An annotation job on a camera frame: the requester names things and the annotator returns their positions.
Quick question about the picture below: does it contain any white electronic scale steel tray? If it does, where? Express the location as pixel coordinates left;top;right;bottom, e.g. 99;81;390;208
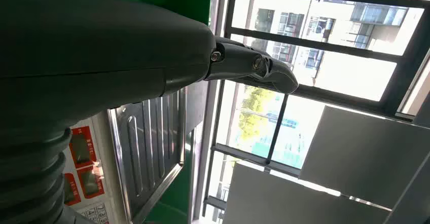
62;88;188;224

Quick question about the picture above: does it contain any grey flat panel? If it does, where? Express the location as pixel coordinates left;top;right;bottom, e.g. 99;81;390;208
222;163;393;224
298;105;430;210
384;151;430;224

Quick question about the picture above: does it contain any black window frame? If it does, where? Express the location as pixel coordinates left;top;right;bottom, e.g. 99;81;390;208
201;0;430;224

